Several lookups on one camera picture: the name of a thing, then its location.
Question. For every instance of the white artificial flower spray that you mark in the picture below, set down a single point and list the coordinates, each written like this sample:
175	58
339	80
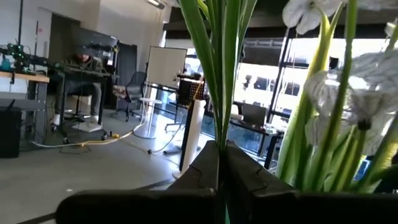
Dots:
335	118
228	77

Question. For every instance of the black standing panel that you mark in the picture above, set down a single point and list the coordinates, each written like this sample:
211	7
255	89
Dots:
127	59

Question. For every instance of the black gantry frame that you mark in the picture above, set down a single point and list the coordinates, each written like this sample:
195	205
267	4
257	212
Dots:
20	21

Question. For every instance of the white round stool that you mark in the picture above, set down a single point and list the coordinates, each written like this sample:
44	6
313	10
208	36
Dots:
150	101

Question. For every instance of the white floor stand post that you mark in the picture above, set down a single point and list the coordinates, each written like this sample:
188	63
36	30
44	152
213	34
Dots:
194	133

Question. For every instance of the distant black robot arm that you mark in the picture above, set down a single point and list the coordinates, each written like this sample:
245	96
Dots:
18	54

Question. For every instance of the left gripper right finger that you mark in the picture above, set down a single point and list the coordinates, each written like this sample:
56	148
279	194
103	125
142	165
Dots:
245	174

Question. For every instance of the black desk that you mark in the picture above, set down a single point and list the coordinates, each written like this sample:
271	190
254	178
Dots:
264	130

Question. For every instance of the person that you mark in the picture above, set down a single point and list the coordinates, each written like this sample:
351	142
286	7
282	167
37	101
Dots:
84	62

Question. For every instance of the office chair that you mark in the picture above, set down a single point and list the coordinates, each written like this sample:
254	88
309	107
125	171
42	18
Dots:
136	82

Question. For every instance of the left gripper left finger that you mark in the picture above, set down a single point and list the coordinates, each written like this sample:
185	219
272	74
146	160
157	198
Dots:
205	174

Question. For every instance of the black floor box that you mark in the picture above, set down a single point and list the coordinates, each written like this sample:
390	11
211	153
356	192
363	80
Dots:
11	133

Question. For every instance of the whiteboard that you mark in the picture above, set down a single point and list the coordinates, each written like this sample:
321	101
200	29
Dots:
166	65

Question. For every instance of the laptop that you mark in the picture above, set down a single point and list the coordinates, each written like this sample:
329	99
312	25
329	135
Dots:
253	115

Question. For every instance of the distant wooden table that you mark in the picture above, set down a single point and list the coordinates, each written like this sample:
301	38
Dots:
28	76

